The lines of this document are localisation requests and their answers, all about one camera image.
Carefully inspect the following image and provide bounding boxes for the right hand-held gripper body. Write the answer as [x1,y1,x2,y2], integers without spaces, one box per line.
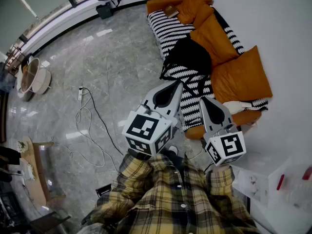
[204,123,247,167]

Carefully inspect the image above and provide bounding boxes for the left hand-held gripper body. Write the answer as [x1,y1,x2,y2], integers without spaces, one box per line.
[121,100,180,157]

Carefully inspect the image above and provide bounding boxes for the black garment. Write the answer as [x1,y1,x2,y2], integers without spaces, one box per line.
[159,37,213,103]

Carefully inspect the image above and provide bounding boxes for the orange sofa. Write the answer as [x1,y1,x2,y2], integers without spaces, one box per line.
[146,0,273,141]

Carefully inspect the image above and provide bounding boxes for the person's left forearm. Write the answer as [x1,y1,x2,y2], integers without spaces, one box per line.
[96,152,159,212]

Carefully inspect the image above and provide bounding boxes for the person's right forearm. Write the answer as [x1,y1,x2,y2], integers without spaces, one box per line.
[206,164,249,212]

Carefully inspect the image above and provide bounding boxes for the small white pillow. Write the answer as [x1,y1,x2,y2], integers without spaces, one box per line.
[223,100,253,115]

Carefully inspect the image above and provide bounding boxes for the square orange cushion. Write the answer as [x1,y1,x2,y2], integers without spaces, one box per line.
[179,0,213,25]
[211,45,273,104]

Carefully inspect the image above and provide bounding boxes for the white cabinet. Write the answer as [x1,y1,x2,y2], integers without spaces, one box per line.
[231,155,312,234]

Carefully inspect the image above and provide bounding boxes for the person's dark trousers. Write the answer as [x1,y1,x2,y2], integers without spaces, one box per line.
[160,150,184,172]

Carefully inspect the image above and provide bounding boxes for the red stick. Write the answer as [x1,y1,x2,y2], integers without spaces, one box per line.
[276,174,285,191]

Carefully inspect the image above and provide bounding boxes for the black white patterned throw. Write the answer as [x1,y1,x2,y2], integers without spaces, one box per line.
[147,7,269,133]

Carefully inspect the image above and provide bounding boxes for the long orange back cushion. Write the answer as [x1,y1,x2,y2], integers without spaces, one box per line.
[190,13,240,69]

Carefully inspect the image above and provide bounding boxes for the small black box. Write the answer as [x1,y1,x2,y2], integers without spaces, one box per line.
[96,184,112,198]

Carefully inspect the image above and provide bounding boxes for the person's yellow plaid shirt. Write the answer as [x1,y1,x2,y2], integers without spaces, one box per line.
[81,154,260,234]

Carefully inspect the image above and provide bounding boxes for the red block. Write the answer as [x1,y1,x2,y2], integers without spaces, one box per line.
[302,166,312,181]

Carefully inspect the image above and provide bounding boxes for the brown book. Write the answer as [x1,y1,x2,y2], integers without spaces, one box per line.
[163,5,180,19]

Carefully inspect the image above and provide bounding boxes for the small orange cushion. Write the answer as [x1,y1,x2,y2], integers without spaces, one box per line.
[192,5,215,30]

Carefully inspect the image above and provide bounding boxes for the dark grey box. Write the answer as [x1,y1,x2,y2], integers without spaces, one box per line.
[96,3,114,20]

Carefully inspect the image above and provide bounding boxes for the white tissue box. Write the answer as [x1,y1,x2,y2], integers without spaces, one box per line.
[20,158,37,181]

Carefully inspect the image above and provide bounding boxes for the white flowers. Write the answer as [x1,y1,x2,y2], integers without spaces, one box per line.
[16,140,29,154]

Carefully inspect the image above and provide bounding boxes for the wooden coffee table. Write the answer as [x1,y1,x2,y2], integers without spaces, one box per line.
[20,136,66,207]

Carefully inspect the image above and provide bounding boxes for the white window ledge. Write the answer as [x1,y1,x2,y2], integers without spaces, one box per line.
[4,0,125,60]

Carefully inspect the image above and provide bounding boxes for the wooden rack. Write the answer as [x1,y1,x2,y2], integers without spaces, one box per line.
[4,45,27,71]

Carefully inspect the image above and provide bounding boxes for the black wrist strap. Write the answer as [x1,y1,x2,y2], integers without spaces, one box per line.
[127,148,152,161]

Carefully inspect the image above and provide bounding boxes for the black floor cable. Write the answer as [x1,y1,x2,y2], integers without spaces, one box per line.
[81,87,125,156]

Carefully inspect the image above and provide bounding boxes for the white floor cable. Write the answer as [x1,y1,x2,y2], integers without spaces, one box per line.
[50,95,119,173]

